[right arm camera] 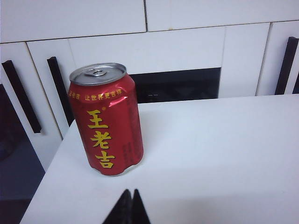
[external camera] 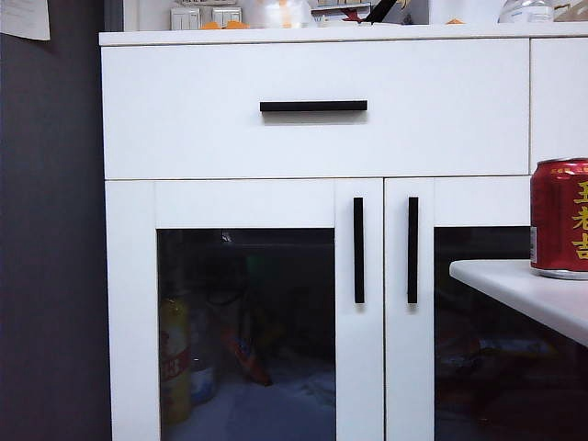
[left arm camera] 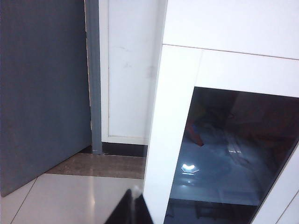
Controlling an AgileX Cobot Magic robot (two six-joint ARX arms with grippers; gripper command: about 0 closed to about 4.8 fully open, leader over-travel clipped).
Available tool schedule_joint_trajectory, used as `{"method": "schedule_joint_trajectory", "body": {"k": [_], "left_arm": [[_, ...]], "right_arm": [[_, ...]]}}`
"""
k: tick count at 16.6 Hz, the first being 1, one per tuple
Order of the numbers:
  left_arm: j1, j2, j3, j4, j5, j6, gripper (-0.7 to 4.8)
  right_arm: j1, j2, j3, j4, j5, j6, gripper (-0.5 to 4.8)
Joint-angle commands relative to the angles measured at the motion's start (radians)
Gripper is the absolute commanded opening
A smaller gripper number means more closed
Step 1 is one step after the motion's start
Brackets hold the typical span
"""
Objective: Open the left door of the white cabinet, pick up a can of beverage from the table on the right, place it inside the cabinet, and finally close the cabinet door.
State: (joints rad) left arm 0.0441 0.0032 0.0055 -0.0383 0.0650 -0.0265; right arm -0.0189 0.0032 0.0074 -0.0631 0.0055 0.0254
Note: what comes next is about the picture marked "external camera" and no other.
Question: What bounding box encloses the yellow detergent bottle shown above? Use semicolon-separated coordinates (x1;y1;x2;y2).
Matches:
159;293;192;426

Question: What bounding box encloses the colourful printed box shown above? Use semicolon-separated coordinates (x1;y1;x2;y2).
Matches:
311;0;373;19

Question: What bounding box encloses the clear plastic container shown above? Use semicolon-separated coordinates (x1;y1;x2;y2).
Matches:
247;0;316;28

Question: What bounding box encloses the red beverage can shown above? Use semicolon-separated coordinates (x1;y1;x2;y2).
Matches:
529;157;588;280

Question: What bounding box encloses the white box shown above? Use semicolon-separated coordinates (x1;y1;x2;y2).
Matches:
429;0;504;25

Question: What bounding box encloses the white cabinet carcass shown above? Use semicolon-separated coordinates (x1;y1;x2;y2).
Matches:
98;20;588;441

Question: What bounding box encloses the white glass cabinet door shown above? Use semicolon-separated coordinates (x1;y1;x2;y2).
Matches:
105;178;385;441
384;176;588;441

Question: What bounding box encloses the orange snack packet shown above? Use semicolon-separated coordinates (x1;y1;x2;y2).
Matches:
220;321;272;386

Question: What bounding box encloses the narrow white drawer front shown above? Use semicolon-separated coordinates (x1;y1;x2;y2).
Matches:
530;37;588;175

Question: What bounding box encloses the clear pump sanitizer bottle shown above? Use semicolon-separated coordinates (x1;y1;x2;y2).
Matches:
189;311;217;405

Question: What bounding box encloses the black bar door handle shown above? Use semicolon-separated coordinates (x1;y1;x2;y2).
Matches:
353;197;367;305
407;196;420;305

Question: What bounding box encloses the black angular object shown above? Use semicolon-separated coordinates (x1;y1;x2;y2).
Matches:
362;0;405;24

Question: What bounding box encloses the white paper sheet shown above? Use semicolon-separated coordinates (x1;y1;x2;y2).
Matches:
0;0;51;42

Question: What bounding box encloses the white wall switch panel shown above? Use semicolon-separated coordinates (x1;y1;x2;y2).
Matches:
211;6;243;27
170;6;202;29

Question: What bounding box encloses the black bar drawer handle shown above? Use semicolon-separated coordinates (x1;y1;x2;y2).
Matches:
259;99;368;113

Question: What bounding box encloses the wide white drawer front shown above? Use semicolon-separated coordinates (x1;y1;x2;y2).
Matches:
100;39;530;180

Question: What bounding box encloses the clear water bottle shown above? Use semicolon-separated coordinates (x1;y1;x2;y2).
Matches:
498;0;556;24

